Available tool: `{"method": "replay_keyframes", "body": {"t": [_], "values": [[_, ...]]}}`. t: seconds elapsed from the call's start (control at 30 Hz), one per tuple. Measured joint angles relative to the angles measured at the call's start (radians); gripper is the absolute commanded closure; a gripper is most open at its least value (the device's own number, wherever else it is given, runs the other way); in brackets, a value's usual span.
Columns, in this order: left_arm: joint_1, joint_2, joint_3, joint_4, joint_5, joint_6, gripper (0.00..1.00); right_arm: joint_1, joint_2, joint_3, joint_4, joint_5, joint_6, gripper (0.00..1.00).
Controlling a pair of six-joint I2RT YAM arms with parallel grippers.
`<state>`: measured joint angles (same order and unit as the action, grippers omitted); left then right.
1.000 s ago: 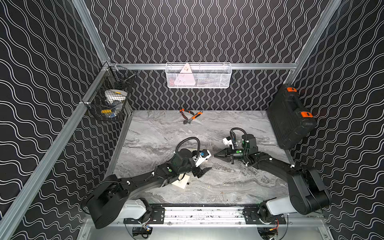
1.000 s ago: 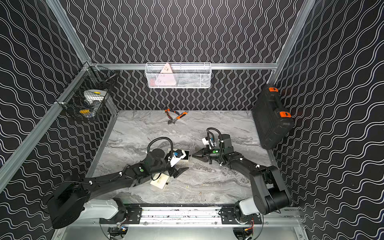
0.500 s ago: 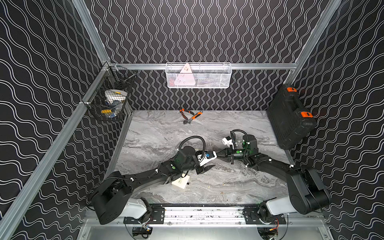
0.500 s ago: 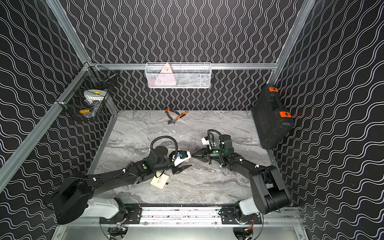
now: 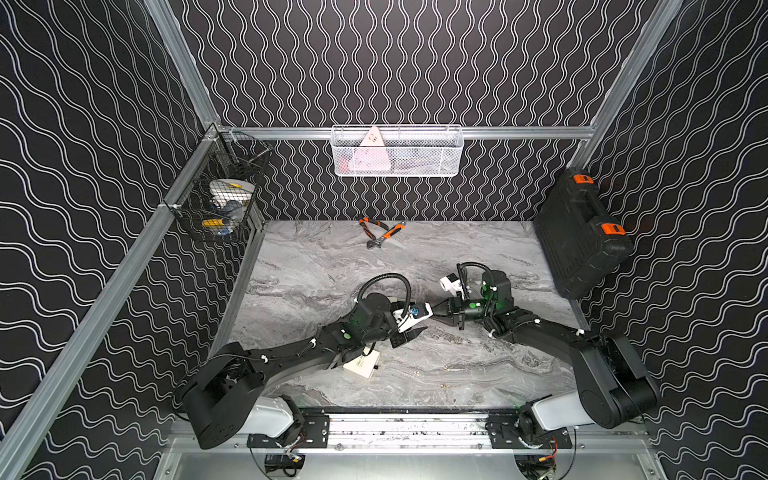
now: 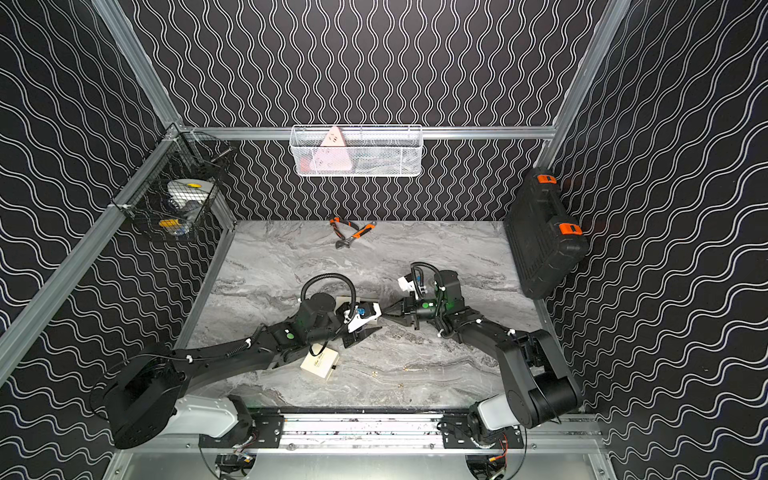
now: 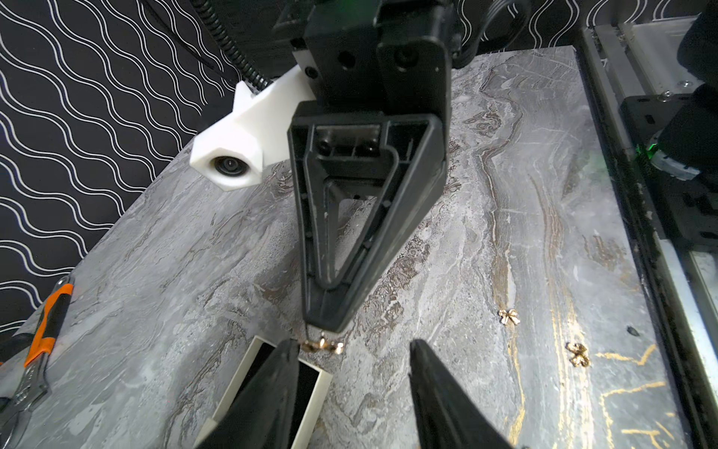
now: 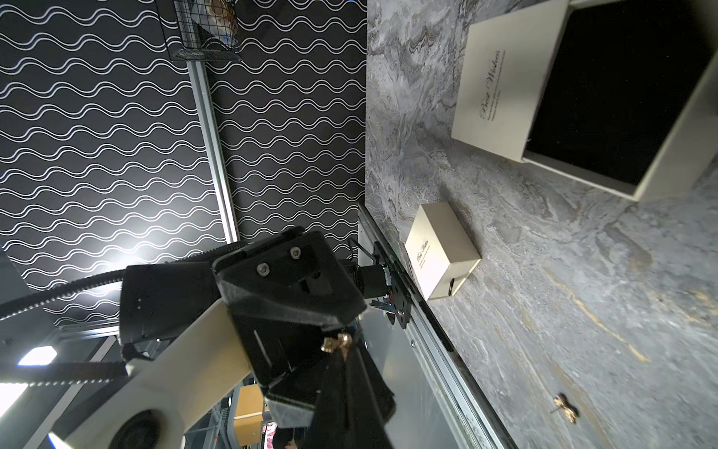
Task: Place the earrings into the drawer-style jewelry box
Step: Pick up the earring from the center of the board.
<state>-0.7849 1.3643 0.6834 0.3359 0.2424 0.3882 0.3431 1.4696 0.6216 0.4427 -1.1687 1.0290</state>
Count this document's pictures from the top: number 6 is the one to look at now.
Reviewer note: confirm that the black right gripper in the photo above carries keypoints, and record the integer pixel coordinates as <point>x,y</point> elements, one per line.
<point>408,307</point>

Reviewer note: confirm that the cream jewelry box sleeve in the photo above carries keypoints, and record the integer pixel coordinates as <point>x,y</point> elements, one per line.
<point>344,310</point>

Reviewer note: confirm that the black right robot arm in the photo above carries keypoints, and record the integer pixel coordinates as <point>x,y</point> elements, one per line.
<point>538,385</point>

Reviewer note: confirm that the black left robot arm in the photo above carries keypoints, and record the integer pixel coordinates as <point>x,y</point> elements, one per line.
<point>141,400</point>

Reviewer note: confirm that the orange black pliers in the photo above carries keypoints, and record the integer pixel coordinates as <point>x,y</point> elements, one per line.
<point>341,226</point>

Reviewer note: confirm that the black plastic tool case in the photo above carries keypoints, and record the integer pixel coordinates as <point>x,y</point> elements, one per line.
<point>546,242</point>

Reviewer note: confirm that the pink triangular card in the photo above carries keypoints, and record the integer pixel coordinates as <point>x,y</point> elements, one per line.
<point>332,156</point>

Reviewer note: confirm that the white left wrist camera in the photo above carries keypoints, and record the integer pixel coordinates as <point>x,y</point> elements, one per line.
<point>364,313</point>

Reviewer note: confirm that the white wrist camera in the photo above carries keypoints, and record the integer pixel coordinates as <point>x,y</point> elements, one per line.
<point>364,313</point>
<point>410,284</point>

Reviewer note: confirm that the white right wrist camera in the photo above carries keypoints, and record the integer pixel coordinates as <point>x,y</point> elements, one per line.
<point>410,284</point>

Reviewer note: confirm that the orange handled adjustable wrench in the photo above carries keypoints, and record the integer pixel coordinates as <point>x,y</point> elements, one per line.
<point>345,242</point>

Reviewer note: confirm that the aluminium front rail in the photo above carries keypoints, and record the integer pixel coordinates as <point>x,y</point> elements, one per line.
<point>403,433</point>

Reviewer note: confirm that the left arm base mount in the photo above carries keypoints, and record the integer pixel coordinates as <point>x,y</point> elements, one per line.
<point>243,431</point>

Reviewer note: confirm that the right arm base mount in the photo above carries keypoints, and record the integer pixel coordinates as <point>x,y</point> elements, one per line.
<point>480,432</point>

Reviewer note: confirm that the white wire wall basket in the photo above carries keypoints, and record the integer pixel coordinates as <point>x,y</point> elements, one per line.
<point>376,150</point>

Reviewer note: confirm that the black wire corner basket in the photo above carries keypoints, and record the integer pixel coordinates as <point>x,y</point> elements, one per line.
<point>173,202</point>

